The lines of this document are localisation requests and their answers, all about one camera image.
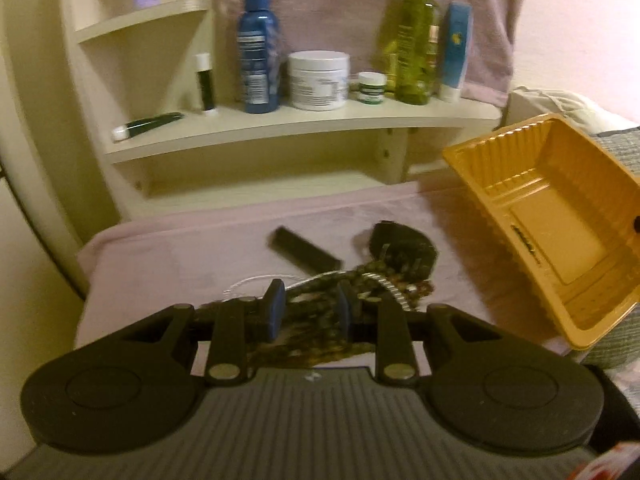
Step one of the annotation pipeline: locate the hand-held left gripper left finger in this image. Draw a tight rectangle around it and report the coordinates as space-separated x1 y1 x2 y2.
122 279 287 387

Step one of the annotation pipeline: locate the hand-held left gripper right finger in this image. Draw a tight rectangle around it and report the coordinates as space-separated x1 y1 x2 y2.
336 280 501 386

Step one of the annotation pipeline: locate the brown bead necklace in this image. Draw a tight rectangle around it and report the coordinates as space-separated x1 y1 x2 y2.
200 260 436 366

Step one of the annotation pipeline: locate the white pearl necklace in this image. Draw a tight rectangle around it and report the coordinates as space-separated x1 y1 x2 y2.
222 271 416 311

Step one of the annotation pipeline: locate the black tube case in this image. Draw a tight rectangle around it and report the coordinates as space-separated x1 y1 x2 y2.
270 226 343 272

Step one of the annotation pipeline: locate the black hair clip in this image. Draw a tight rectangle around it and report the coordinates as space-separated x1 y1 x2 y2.
367 221 436 281

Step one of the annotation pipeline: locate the yellow plastic tray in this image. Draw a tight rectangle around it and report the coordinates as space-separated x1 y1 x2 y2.
442 112 640 351

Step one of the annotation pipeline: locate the pink fluffy blanket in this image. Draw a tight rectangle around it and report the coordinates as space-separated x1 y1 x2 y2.
75 180 576 361

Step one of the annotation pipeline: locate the white pillow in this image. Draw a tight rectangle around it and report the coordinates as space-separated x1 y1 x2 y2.
507 85 636 133

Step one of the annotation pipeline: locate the cream shelf unit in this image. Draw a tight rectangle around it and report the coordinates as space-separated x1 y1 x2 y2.
57 0 503 221

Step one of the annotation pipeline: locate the dark green tube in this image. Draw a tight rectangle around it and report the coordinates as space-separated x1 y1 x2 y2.
112 112 185 142

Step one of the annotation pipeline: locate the small green jar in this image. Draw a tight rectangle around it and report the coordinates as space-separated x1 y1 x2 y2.
357 72 388 107

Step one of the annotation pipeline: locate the white cream jar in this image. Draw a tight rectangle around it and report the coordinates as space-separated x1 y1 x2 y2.
287 50 350 112

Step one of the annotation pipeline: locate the black and white lip balm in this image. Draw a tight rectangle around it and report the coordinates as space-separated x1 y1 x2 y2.
195 53 217 115

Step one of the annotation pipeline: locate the red and white packet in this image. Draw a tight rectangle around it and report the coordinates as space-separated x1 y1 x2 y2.
580 442 640 480

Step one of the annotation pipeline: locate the blue and white tube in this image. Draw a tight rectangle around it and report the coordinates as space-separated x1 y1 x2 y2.
439 1 474 103

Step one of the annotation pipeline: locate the blue spray bottle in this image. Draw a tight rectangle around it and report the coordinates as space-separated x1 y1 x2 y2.
236 0 282 114

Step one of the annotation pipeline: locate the green oil spray bottle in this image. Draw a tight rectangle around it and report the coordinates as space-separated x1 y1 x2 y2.
387 0 442 106

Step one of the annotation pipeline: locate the pink towel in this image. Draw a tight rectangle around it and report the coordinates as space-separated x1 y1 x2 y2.
212 0 516 106

